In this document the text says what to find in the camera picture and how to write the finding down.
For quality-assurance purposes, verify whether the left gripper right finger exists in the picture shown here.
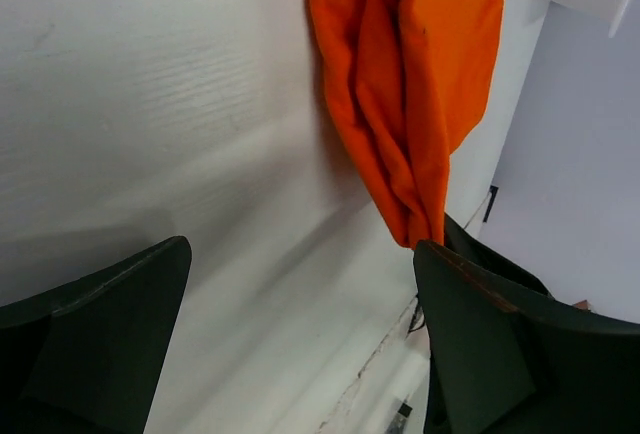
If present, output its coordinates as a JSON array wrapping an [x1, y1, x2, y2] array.
[[414, 241, 639, 433]]

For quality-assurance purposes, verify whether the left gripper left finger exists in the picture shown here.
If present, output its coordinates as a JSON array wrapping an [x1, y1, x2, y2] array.
[[1, 236, 192, 433]]

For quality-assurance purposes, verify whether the orange t shirt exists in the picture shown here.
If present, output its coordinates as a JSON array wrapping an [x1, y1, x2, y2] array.
[[308, 0, 505, 248]]

